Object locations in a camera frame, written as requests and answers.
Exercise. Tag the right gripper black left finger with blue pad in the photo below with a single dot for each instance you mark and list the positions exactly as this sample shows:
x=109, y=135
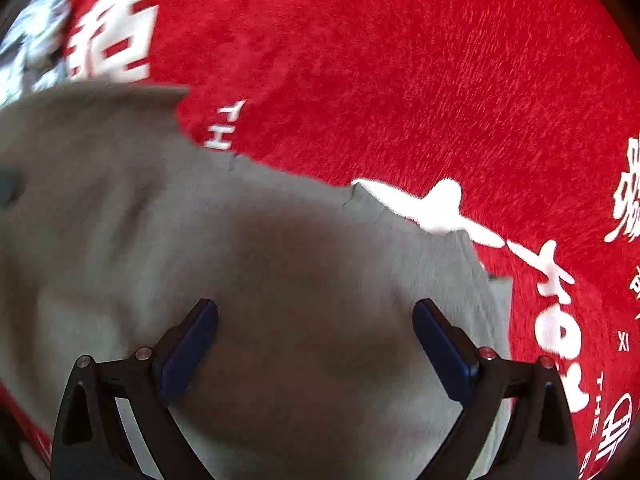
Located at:
x=90, y=440

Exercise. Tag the grey knitted garment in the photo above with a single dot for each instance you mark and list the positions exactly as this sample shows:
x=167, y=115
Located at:
x=315, y=373

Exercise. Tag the white floral patterned cloth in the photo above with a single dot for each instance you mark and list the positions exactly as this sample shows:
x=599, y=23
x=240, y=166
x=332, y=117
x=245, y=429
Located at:
x=31, y=53

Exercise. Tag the red wedding blanket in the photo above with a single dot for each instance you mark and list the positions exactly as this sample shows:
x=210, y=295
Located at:
x=515, y=122

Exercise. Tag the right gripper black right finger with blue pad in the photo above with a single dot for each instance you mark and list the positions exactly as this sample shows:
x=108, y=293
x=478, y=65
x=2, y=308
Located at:
x=539, y=441

